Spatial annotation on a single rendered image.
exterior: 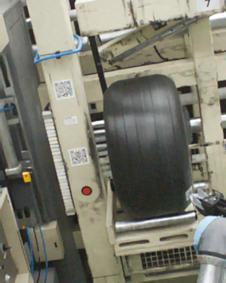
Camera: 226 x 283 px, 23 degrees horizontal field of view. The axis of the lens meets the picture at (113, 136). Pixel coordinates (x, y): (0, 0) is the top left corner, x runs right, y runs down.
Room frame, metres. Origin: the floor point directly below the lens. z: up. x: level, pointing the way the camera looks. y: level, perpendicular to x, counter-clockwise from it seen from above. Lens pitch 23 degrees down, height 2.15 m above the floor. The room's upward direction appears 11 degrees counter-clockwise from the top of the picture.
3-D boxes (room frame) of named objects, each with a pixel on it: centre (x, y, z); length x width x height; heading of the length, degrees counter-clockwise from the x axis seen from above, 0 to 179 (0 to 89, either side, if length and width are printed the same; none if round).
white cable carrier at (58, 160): (2.13, 0.23, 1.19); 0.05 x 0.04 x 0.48; 175
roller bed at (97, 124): (2.55, 0.08, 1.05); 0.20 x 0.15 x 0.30; 85
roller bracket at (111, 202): (2.17, 0.07, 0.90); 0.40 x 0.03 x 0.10; 175
